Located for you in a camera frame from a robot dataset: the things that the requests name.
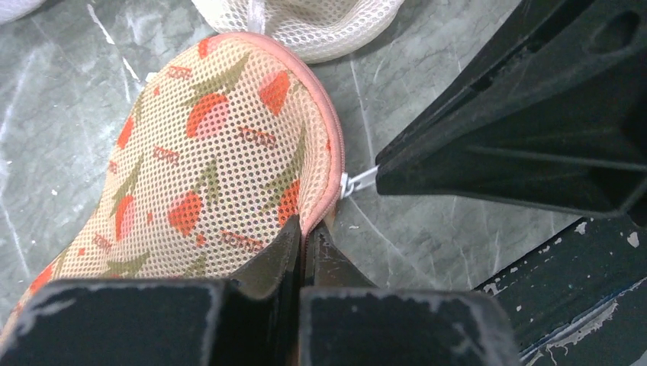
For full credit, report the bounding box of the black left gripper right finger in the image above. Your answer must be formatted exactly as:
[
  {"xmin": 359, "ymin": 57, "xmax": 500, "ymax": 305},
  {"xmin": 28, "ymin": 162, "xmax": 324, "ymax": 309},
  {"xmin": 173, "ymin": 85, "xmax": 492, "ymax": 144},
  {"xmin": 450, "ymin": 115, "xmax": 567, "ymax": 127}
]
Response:
[{"xmin": 298, "ymin": 223, "xmax": 520, "ymax": 365}]

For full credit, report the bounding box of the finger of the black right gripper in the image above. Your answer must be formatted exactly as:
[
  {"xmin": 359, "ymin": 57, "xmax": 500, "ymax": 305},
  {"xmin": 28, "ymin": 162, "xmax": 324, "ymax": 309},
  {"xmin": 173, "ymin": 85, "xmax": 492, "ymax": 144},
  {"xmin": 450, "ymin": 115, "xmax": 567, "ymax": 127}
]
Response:
[{"xmin": 376, "ymin": 1, "xmax": 646, "ymax": 219}]

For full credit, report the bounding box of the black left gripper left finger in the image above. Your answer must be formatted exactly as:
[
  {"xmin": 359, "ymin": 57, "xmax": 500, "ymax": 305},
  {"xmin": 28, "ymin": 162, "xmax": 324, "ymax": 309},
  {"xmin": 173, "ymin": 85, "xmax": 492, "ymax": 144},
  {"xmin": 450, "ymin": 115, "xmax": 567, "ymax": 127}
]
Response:
[{"xmin": 1, "ymin": 216, "xmax": 301, "ymax": 365}]

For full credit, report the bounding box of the tulip print mesh laundry bag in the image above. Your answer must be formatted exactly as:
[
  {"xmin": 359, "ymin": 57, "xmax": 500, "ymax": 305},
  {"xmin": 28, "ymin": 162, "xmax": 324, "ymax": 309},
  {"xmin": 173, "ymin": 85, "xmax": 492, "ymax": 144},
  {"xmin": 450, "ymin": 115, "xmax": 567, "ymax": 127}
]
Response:
[{"xmin": 1, "ymin": 32, "xmax": 345, "ymax": 345}]

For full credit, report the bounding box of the cream embroidered mesh laundry bag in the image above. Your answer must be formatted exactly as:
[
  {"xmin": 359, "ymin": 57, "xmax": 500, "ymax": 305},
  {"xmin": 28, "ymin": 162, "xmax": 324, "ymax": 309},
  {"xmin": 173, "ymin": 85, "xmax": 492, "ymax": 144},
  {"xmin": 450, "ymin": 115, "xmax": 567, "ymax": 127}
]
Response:
[{"xmin": 193, "ymin": 0, "xmax": 404, "ymax": 63}]

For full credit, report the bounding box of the white blue-trimmed mesh laundry bag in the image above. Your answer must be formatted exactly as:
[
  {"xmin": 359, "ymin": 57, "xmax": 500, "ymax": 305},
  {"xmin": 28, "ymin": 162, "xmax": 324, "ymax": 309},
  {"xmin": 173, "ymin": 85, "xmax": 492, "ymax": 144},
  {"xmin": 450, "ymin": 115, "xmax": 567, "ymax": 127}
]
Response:
[{"xmin": 0, "ymin": 0, "xmax": 45, "ymax": 24}]

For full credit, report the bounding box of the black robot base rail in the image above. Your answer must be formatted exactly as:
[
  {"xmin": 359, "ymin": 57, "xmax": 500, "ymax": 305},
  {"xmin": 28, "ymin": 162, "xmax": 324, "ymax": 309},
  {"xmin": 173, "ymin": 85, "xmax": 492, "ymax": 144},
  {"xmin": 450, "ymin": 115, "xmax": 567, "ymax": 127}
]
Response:
[{"xmin": 480, "ymin": 217, "xmax": 646, "ymax": 365}]

